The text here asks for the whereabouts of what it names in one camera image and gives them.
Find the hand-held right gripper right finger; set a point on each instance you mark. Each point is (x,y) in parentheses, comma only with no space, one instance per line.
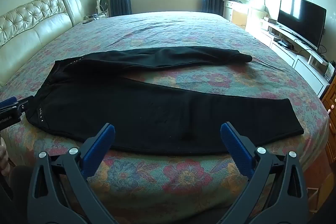
(233,144)

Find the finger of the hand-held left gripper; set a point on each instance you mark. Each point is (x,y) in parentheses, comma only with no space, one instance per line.
(10,103)

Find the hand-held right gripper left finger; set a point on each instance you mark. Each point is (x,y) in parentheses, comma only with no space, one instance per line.
(101,146)

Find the black pants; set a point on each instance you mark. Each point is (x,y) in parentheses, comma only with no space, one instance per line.
(131,108)

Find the person's left hand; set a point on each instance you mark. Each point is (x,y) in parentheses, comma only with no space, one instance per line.
(4,161)

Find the cream tufted leather headboard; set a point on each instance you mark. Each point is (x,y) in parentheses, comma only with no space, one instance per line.
(39,22)

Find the brown wooden cabinet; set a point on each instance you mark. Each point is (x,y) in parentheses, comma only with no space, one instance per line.
(331,113)

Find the white television stand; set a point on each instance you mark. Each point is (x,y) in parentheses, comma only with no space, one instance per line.
(302,64)

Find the floral bed blanket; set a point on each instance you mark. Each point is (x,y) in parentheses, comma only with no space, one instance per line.
(183,29)

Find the white dresser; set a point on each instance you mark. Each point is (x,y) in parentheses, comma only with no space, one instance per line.
(237,12)

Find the white fan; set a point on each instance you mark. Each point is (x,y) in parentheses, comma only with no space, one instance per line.
(102,5)

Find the black flat television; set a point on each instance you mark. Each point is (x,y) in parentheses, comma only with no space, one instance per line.
(302,19)

